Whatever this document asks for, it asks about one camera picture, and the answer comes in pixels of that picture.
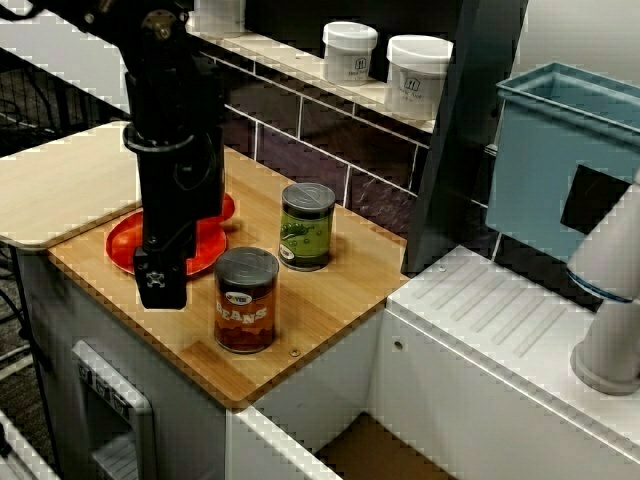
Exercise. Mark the grey toy faucet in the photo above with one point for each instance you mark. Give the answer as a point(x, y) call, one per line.
point(610, 310)

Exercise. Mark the green peas toy can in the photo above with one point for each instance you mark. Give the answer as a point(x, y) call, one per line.
point(306, 230)

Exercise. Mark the white lidded jar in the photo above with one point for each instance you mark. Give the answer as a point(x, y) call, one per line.
point(419, 75)
point(350, 50)

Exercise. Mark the red toy sausage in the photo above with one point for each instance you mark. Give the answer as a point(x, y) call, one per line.
point(125, 240)

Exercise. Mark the red round plate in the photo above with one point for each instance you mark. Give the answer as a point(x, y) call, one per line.
point(207, 250)

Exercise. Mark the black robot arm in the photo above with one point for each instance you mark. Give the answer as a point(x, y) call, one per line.
point(160, 85)

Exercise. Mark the white toy sink unit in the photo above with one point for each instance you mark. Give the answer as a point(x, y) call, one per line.
point(450, 350)

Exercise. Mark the pale wooden cutting board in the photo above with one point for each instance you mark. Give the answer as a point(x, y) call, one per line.
point(60, 185)

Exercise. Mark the white toy kitchen cabinet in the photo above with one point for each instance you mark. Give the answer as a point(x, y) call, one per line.
point(190, 425)

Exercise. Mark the grey ice dispenser panel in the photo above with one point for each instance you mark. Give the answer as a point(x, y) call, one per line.
point(115, 405)

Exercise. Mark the blue plastic bin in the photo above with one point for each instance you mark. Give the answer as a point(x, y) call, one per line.
point(540, 165)

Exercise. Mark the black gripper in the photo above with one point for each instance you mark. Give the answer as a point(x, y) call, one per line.
point(175, 195)

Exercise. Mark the dark grey upright panel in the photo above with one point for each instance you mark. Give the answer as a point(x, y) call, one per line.
point(465, 125)

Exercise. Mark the orange beans toy can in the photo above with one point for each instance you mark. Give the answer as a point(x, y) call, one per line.
point(246, 305)

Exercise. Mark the aluminium frame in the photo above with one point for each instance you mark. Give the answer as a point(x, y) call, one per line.
point(20, 450)

